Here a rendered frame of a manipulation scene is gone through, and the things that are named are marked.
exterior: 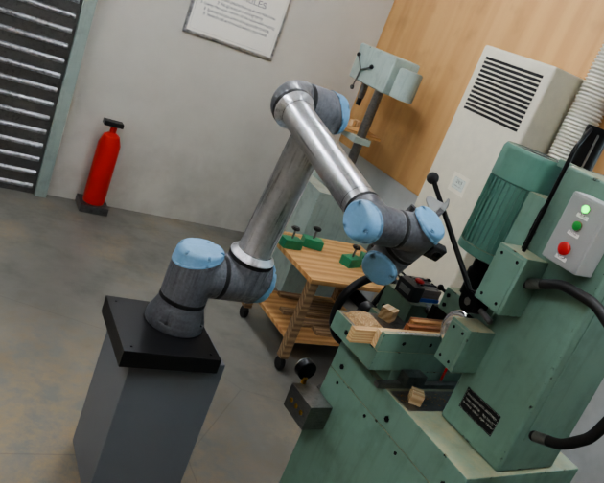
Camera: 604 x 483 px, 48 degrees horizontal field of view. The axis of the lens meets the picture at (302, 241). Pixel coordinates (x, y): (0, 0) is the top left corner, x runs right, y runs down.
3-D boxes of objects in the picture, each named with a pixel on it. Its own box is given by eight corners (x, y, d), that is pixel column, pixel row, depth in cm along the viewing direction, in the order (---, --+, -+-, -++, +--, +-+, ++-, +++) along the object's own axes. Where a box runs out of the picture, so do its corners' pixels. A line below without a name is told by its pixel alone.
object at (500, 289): (495, 298, 168) (522, 245, 164) (520, 317, 161) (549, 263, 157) (472, 295, 164) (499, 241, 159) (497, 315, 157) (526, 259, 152)
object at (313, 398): (304, 403, 209) (313, 381, 207) (323, 429, 200) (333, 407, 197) (281, 403, 204) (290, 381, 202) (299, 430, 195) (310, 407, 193)
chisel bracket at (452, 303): (452, 312, 198) (463, 287, 196) (483, 339, 188) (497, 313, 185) (433, 310, 194) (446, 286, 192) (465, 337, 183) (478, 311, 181)
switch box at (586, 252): (556, 257, 155) (590, 195, 151) (591, 278, 148) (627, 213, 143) (540, 254, 152) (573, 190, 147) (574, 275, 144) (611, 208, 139)
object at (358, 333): (512, 349, 214) (518, 338, 213) (516, 353, 213) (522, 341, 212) (345, 337, 176) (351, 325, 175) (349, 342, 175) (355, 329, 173)
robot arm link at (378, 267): (404, 274, 156) (377, 295, 162) (422, 251, 166) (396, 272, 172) (376, 244, 156) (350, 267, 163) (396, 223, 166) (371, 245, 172)
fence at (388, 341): (519, 356, 211) (526, 341, 209) (522, 358, 209) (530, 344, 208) (374, 348, 177) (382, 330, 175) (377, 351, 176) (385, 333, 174)
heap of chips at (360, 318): (365, 314, 196) (368, 306, 195) (389, 337, 186) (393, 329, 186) (342, 311, 191) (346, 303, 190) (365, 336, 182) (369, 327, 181)
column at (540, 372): (495, 413, 191) (620, 181, 169) (553, 469, 174) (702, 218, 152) (439, 414, 178) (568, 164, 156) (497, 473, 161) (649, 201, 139)
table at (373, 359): (453, 322, 235) (460, 308, 233) (514, 375, 212) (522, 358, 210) (313, 310, 201) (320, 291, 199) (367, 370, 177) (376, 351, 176)
